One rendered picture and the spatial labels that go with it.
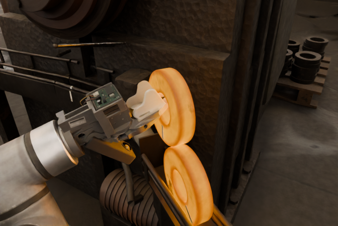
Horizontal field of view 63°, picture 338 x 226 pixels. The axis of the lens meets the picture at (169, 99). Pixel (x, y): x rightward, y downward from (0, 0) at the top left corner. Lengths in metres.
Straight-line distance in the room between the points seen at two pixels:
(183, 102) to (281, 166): 1.33
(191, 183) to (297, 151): 1.45
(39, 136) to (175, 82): 0.24
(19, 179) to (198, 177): 0.29
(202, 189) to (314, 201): 1.18
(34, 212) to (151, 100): 0.26
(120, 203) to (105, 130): 0.38
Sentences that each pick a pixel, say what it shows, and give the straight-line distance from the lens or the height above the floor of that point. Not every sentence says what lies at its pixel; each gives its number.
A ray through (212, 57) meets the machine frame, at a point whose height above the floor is 0.87.
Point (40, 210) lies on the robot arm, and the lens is 0.53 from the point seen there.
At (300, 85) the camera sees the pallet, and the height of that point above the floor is 0.14.
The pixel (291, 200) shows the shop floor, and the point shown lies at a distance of 1.61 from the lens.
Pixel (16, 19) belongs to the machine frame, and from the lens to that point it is 1.25.
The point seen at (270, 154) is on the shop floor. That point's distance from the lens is 1.82.
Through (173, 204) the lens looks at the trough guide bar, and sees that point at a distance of 0.58.
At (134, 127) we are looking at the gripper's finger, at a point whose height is 0.85.
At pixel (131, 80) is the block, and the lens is 0.78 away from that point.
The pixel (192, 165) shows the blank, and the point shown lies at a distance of 0.51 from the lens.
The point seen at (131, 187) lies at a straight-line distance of 0.79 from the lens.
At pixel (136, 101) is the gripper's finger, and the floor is 0.87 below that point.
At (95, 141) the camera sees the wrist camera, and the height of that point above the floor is 0.83.
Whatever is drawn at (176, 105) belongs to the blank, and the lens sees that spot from 0.49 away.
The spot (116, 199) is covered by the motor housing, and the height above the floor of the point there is 0.50.
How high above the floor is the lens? 1.15
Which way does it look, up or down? 31 degrees down
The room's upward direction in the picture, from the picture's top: straight up
